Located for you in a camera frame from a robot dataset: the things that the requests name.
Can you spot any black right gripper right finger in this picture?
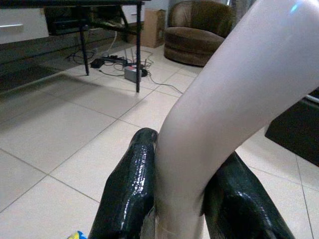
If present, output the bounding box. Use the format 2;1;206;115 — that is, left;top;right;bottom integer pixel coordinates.
200;151;297;239

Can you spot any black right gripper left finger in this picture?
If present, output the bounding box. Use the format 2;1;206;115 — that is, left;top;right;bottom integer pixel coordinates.
87;127;159;239

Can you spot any white broom handle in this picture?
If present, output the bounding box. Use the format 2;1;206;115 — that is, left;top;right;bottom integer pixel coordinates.
152;0;319;239

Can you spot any yellow and blue packet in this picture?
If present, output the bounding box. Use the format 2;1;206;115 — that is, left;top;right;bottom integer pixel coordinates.
66;231;88;239

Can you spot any black low furniture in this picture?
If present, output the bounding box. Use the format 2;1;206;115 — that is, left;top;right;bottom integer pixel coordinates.
264;87;319;167

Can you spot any grey router with antennas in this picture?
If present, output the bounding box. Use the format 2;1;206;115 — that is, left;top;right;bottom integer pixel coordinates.
124;47;148;82

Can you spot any black power strip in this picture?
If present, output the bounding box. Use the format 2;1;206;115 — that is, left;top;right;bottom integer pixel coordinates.
100;55;127;64

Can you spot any brown cardboard box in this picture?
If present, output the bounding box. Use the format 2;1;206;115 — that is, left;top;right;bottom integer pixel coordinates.
141;8;167;49

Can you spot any brown round armchair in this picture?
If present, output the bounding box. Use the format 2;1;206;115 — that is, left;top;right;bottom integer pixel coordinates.
163;0;234;67

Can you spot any black glass-top table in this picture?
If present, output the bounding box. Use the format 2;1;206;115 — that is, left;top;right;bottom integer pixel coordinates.
0;0;152;93

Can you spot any white drawer cabinet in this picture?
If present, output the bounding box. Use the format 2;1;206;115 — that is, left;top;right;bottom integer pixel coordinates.
0;7;49;45

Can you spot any black cable on floor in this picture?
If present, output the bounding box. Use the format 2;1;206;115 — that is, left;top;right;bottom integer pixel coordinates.
139;49;184;95

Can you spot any white cable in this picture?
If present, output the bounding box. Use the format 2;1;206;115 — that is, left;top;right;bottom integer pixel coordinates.
107;30;118;57

